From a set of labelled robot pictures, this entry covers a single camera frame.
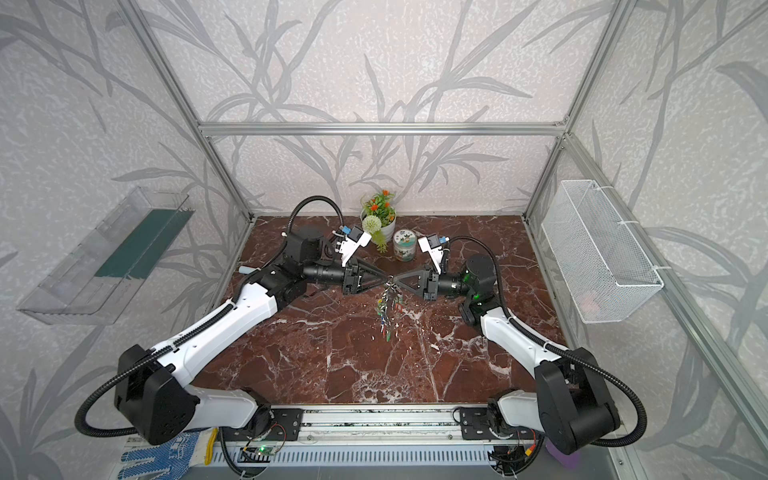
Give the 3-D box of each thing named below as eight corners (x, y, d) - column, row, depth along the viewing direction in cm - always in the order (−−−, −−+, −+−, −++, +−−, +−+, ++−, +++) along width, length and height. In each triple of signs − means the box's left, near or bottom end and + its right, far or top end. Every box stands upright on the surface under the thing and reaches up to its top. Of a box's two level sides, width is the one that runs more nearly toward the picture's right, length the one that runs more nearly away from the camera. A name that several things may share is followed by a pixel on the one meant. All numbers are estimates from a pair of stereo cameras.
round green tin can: (393, 262, 109) (393, 247, 102) (394, 244, 114) (393, 229, 107) (415, 262, 109) (416, 247, 102) (415, 245, 114) (416, 229, 107)
